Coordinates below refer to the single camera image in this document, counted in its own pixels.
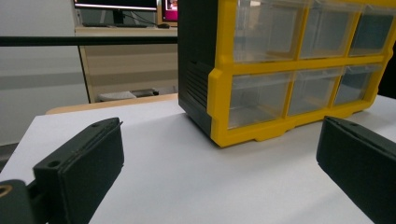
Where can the black computer mouse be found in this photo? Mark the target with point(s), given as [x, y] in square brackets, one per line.
[163, 26]

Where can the set of clear plastic drawers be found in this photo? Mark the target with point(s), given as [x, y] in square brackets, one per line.
[264, 31]

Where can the black horizontal bar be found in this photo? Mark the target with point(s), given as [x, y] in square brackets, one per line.
[87, 41]

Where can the yellow and black drawer cabinet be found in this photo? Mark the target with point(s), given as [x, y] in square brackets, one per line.
[219, 93]

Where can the monitor with pink screen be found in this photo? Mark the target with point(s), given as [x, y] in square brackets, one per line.
[170, 9]

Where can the black keyboard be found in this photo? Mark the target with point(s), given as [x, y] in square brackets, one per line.
[115, 25]

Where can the beige wooden desk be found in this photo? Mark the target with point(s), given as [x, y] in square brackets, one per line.
[130, 65]

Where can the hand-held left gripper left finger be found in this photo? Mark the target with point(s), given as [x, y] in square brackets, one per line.
[84, 161]

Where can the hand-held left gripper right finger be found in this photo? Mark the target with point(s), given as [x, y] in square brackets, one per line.
[358, 161]

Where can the black computer monitor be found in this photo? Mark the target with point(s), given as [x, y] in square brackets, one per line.
[115, 3]

